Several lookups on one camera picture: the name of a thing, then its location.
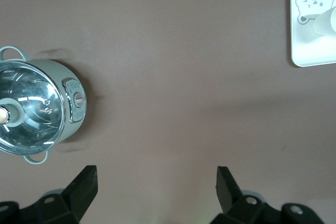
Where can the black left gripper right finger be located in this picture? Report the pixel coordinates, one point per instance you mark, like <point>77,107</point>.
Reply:
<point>228,192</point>

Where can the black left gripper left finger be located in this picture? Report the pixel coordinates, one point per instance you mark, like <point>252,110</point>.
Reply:
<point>78,190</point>

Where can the white IKEA cup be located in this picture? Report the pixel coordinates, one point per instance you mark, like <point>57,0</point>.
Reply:
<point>325,22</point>

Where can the cream bear print tray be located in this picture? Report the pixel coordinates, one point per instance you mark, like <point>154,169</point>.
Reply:
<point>302,51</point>

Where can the glass pot lid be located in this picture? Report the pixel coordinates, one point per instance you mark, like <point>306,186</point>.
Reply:
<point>34,90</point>

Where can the grey-green electric pot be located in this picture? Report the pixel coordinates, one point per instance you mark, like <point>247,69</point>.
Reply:
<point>60,69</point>

